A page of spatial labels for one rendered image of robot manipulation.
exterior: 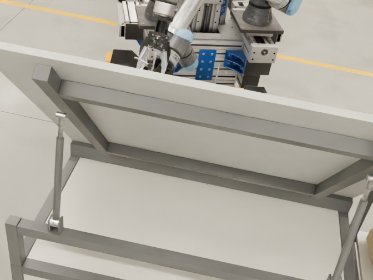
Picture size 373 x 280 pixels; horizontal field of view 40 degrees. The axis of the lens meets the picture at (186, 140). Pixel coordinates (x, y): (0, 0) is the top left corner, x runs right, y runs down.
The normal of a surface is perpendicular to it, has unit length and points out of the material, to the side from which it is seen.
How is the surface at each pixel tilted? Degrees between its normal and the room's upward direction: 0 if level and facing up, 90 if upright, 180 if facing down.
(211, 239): 0
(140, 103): 40
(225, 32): 0
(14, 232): 90
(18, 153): 0
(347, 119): 130
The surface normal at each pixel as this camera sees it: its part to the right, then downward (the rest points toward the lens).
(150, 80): -0.21, 0.96
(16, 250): -0.17, 0.59
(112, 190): 0.12, -0.78
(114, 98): -0.01, -0.22
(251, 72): 0.16, 0.62
